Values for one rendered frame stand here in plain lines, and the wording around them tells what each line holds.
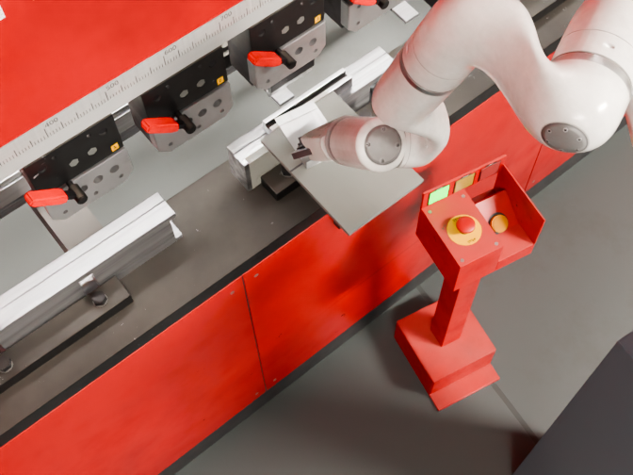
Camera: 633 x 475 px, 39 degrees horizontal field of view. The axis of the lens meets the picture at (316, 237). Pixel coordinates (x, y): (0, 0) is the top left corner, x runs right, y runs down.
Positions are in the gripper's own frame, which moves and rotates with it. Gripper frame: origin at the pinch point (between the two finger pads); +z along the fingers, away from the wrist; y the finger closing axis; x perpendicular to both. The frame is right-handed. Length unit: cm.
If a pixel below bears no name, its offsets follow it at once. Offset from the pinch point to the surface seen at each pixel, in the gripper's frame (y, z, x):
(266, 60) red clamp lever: 8.7, -19.7, -17.8
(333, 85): -9.7, 10.3, -6.6
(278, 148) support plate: 6.7, 5.4, -0.7
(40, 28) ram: 39, -40, -33
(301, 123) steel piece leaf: 0.3, 6.9, -2.9
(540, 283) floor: -65, 70, 78
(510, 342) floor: -46, 62, 87
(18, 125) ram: 47, -31, -24
